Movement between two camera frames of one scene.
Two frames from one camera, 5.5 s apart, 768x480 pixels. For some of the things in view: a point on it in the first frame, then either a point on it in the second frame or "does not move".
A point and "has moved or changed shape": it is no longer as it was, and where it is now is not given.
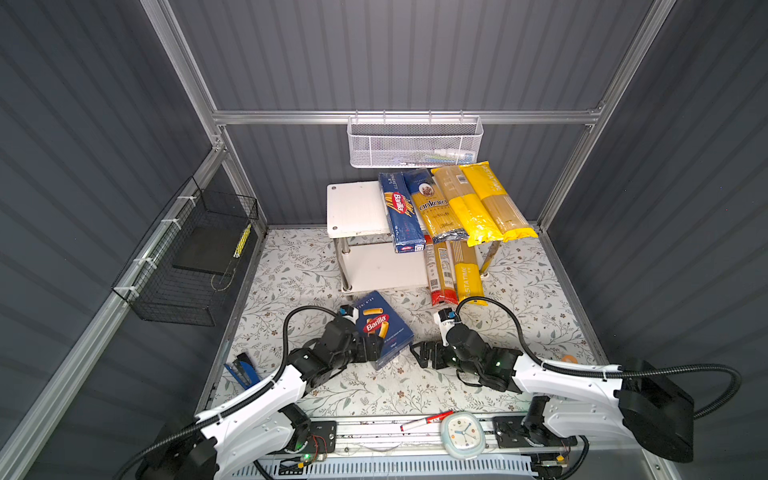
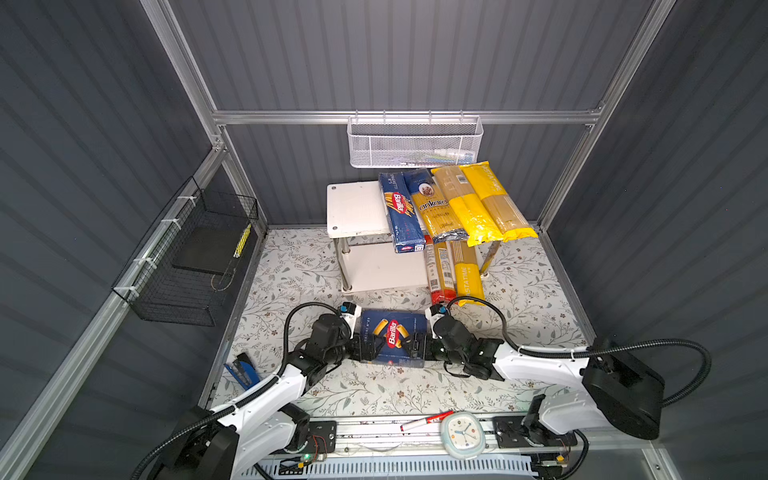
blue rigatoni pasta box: [375, 317] has moved or changed shape
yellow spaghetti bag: [509, 221] does not move
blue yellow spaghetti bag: [436, 211] does not move
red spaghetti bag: [441, 279] does not move
